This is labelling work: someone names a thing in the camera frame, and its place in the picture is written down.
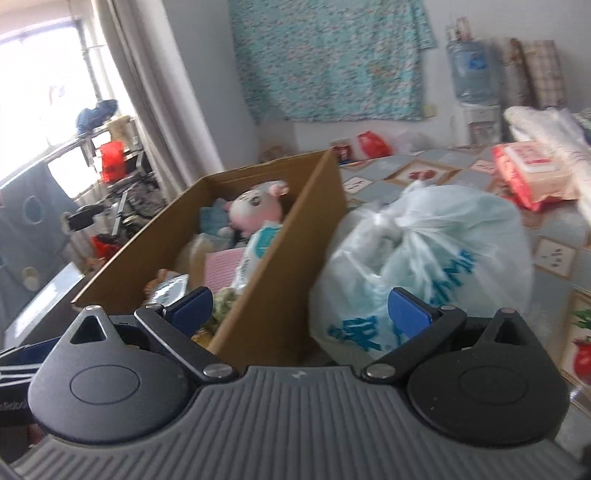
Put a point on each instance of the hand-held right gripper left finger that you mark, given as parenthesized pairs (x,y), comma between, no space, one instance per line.
(194,307)

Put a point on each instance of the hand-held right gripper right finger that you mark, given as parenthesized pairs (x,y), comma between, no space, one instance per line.
(408,309)

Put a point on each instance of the pink mesh cloth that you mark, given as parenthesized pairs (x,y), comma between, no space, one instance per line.
(224,267)

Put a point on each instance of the white plastic bag blue print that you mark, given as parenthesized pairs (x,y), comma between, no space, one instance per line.
(415,240)

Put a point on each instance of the brown cardboard box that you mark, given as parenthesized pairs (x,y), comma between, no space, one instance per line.
(277,286)

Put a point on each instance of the silver foil packet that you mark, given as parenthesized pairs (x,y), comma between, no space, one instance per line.
(168,288)

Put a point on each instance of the white teal packet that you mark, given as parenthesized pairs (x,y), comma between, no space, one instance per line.
(258,249)

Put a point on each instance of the grey flat panel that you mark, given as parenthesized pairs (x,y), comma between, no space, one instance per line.
(41,309)

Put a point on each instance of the blue plush toy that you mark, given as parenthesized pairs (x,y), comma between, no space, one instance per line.
(214,217)

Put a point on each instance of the pink white plush toy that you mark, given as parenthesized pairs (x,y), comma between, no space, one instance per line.
(254,207)

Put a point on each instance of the dark metal equipment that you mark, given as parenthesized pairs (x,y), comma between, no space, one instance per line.
(138,198)

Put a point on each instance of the black clamp holder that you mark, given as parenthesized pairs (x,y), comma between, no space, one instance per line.
(81,219)

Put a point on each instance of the grey dotted hanging cloth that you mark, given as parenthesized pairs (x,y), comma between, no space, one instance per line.
(32,230)

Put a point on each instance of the red plastic container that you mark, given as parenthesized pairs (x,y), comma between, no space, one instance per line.
(112,161)

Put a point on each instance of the red plastic bag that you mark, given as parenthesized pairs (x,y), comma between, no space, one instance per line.
(374,145)

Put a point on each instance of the red white small box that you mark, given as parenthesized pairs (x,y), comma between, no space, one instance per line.
(342,151)

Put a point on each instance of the pink tissue pack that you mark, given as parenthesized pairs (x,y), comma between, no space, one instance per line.
(526,170)

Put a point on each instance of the white water dispenser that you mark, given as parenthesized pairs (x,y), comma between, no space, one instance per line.
(482,124)

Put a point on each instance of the blue bundled garment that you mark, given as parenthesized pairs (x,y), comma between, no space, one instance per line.
(94,115)

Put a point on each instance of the grey curtain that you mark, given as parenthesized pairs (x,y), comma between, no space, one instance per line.
(157,92)

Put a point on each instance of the white crumpled plastic bag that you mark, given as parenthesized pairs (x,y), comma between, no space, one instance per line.
(554,129)

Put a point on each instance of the blue water jug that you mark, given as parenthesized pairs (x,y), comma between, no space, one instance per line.
(475,69)

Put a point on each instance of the checked rolled fabric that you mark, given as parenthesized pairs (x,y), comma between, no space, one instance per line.
(545,74)

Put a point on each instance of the teal floral wall cloth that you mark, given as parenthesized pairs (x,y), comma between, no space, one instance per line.
(332,60)

